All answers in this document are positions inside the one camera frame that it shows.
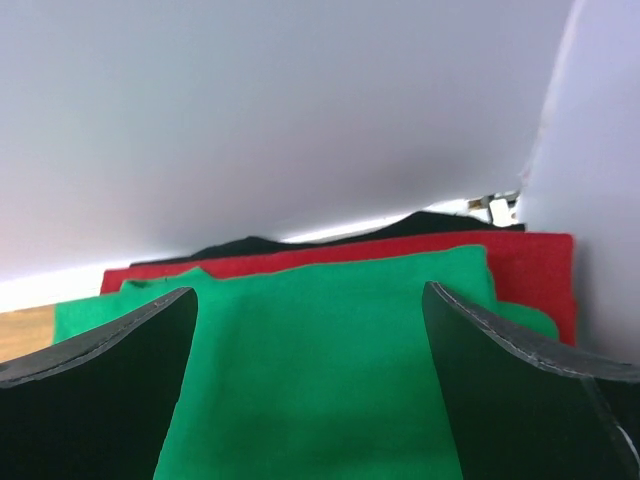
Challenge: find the folded red t shirt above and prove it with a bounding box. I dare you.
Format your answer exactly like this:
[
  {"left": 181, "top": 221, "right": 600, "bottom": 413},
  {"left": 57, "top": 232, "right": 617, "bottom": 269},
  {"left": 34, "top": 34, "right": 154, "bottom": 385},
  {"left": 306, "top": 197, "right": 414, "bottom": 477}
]
[{"left": 100, "top": 231, "right": 577, "bottom": 346}]

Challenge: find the green t shirt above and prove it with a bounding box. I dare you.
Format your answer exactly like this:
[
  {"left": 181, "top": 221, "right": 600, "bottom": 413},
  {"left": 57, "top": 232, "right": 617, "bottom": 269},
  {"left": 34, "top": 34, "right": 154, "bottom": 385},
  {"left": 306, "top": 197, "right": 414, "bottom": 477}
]
[{"left": 54, "top": 246, "right": 558, "bottom": 479}]

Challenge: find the folded black t shirt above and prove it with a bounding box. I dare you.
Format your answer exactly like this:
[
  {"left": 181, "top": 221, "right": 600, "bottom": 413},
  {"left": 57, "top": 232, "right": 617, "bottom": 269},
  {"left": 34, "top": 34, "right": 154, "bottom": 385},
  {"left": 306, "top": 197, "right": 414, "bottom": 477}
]
[{"left": 131, "top": 211, "right": 526, "bottom": 267}]

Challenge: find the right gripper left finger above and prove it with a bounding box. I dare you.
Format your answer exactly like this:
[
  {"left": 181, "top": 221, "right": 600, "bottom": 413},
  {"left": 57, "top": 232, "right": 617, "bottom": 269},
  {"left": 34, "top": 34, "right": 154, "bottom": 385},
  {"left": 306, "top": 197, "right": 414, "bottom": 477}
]
[{"left": 1, "top": 288, "right": 198, "bottom": 479}]

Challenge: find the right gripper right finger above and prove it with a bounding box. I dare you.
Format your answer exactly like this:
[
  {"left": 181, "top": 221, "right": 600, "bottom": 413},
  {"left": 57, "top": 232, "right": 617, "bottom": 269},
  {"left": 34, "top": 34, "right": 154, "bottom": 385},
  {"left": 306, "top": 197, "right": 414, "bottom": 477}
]
[{"left": 422, "top": 282, "right": 639, "bottom": 479}]

